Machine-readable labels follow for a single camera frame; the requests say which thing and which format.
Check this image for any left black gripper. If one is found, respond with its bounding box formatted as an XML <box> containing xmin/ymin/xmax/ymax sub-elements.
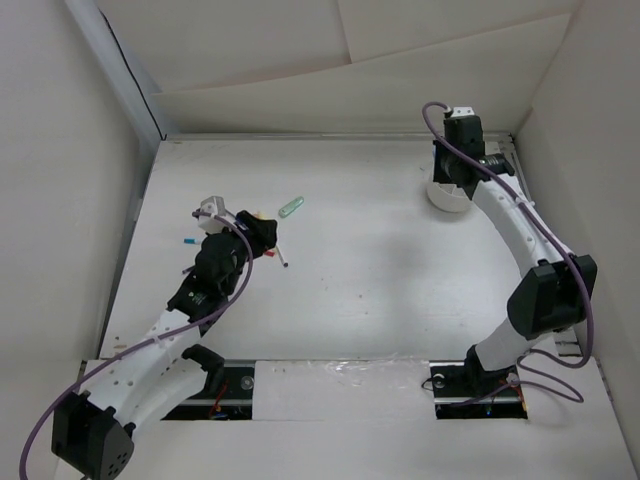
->
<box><xmin>208</xmin><ymin>212</ymin><xmax>274</xmax><ymax>296</ymax></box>

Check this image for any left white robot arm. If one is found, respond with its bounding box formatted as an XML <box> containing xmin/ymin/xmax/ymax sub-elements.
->
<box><xmin>51</xmin><ymin>209</ymin><xmax>278</xmax><ymax>479</ymax></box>

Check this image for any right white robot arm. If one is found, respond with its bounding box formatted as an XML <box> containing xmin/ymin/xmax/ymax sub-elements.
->
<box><xmin>433</xmin><ymin>107</ymin><xmax>598</xmax><ymax>395</ymax></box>

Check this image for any purple capped white pen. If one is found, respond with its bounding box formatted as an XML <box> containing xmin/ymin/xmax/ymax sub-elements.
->
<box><xmin>274</xmin><ymin>244</ymin><xmax>289</xmax><ymax>268</ymax></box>

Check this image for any white round divided container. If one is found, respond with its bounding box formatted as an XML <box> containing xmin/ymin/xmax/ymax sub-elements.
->
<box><xmin>426</xmin><ymin>181</ymin><xmax>471</xmax><ymax>213</ymax></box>

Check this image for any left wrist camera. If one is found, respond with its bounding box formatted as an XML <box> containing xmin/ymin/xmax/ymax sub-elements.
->
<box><xmin>192</xmin><ymin>196</ymin><xmax>227</xmax><ymax>235</ymax></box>

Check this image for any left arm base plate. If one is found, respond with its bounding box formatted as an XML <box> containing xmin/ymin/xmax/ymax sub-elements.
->
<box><xmin>163</xmin><ymin>363</ymin><xmax>255</xmax><ymax>421</ymax></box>

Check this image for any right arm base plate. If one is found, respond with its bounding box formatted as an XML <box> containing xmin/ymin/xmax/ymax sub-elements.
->
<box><xmin>421</xmin><ymin>361</ymin><xmax>528</xmax><ymax>420</ymax></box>

